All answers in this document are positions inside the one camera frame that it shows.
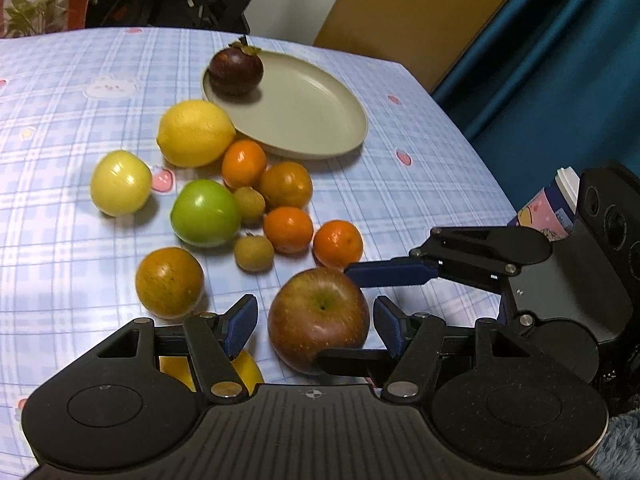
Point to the brown wooden door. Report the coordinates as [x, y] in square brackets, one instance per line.
[400, 10]

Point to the cartoon printed cup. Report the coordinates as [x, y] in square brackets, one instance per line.
[545, 210]

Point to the dark purple mangosteen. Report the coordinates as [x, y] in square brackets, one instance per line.
[235, 72]

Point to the red apple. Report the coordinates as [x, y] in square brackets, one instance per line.
[310, 325]

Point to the dark speckled orange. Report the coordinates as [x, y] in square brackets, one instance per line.
[170, 282]
[285, 185]

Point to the small orange tangerine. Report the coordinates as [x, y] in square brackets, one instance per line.
[337, 243]
[288, 230]
[244, 162]

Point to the grey fuzzy cloth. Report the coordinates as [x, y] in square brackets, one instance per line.
[620, 440]

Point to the yellow-green apple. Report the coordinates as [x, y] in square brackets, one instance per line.
[120, 182]

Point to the yellow lemon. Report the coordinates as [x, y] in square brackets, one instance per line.
[195, 132]
[250, 372]

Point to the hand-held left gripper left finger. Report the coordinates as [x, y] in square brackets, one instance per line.
[242, 325]

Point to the beige round plate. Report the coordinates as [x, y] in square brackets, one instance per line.
[310, 110]

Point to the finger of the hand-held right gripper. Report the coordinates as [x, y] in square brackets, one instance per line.
[390, 274]
[350, 362]

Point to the brown longan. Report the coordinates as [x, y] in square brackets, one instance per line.
[254, 252]
[248, 203]

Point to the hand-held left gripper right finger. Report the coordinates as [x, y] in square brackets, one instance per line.
[387, 325]

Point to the bright green apple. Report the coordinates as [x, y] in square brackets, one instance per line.
[205, 212]

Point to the blue plaid tablecloth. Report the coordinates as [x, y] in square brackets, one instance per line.
[400, 200]

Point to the teal curtain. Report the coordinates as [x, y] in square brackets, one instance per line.
[550, 85]

